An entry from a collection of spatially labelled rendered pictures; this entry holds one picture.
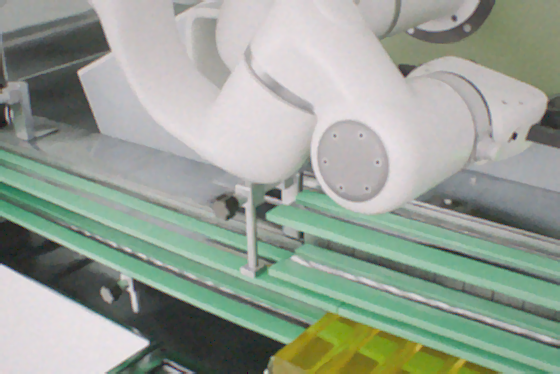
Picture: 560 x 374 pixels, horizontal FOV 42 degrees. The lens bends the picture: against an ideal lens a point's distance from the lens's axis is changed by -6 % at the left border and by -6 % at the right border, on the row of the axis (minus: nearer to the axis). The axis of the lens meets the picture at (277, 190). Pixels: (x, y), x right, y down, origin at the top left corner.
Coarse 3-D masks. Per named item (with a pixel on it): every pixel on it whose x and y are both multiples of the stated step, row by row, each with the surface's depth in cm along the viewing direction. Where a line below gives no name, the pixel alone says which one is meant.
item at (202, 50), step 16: (192, 16) 102; (208, 16) 101; (192, 32) 104; (208, 32) 106; (192, 48) 105; (208, 48) 107; (208, 64) 108; (224, 64) 110; (224, 80) 111; (208, 160) 110
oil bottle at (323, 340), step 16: (320, 320) 88; (336, 320) 88; (352, 320) 88; (304, 336) 85; (320, 336) 85; (336, 336) 85; (352, 336) 85; (288, 352) 82; (304, 352) 82; (320, 352) 82; (336, 352) 83; (272, 368) 80; (288, 368) 80; (304, 368) 80; (320, 368) 80
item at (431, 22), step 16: (416, 0) 67; (432, 0) 70; (448, 0) 73; (464, 0) 77; (400, 16) 66; (416, 16) 69; (432, 16) 73; (448, 16) 78; (464, 16) 77; (400, 32) 72
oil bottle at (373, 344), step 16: (368, 336) 84; (384, 336) 84; (352, 352) 82; (368, 352) 82; (384, 352) 82; (400, 352) 82; (336, 368) 79; (352, 368) 79; (368, 368) 79; (384, 368) 80
